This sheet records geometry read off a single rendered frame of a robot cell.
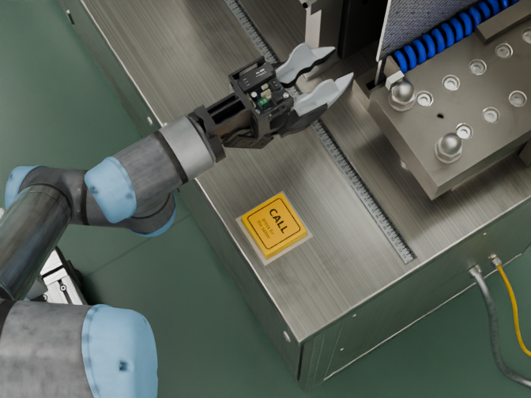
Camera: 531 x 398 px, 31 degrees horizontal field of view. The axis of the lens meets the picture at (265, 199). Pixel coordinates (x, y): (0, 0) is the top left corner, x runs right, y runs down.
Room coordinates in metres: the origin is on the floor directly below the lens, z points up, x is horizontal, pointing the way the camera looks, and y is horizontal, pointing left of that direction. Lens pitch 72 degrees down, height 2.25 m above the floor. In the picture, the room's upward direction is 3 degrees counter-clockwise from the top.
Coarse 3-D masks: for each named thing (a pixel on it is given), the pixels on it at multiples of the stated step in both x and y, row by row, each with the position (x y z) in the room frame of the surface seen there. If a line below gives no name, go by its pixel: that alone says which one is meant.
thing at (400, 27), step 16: (400, 0) 0.59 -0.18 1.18; (416, 0) 0.60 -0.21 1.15; (432, 0) 0.62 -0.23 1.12; (448, 0) 0.63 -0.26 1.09; (464, 0) 0.65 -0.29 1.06; (480, 0) 0.67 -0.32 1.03; (400, 16) 0.59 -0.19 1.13; (416, 16) 0.61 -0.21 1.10; (432, 16) 0.62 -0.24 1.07; (448, 16) 0.64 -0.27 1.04; (384, 32) 0.58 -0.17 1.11; (400, 32) 0.60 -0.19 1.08; (416, 32) 0.61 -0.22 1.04; (400, 48) 0.60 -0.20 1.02
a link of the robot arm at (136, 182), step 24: (144, 144) 0.43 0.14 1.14; (96, 168) 0.41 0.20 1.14; (120, 168) 0.40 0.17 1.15; (144, 168) 0.40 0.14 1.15; (168, 168) 0.40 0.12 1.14; (96, 192) 0.37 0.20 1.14; (120, 192) 0.37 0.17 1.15; (144, 192) 0.37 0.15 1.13; (168, 192) 0.38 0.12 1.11; (120, 216) 0.35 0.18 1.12; (144, 216) 0.36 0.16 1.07
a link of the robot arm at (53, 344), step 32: (0, 320) 0.18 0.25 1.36; (32, 320) 0.18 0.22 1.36; (64, 320) 0.18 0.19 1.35; (96, 320) 0.18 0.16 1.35; (128, 320) 0.18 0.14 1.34; (0, 352) 0.15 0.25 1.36; (32, 352) 0.15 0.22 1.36; (64, 352) 0.15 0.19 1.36; (96, 352) 0.14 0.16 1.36; (128, 352) 0.14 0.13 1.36; (0, 384) 0.12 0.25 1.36; (32, 384) 0.12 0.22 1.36; (64, 384) 0.12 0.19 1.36; (96, 384) 0.12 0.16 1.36; (128, 384) 0.11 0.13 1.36
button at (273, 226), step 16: (256, 208) 0.41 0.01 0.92; (272, 208) 0.41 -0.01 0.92; (288, 208) 0.41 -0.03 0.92; (256, 224) 0.39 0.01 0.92; (272, 224) 0.38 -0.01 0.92; (288, 224) 0.38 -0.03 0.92; (256, 240) 0.36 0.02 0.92; (272, 240) 0.36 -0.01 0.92; (288, 240) 0.36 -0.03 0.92; (272, 256) 0.34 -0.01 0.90
